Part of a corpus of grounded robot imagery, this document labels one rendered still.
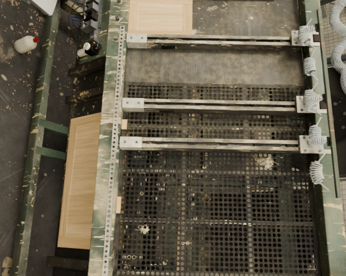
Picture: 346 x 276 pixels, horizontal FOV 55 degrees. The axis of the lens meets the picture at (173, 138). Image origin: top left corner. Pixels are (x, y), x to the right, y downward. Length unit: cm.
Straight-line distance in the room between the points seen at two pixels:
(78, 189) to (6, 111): 74
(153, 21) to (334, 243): 165
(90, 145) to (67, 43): 108
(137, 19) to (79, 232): 142
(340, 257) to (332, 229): 14
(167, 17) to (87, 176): 116
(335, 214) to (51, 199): 194
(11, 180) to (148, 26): 139
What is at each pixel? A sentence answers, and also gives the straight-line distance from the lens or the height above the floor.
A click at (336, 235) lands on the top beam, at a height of 191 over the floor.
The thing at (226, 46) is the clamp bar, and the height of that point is 142.
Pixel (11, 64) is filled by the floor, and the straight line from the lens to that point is 268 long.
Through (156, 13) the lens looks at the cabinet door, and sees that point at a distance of 228.
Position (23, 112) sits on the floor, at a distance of 263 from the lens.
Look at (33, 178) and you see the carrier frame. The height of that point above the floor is 18.
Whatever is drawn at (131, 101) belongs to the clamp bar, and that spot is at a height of 97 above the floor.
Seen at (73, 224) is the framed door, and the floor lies 38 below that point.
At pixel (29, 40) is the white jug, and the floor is 16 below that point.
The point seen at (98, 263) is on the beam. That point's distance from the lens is 186.
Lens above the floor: 214
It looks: 32 degrees down
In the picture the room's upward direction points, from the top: 82 degrees clockwise
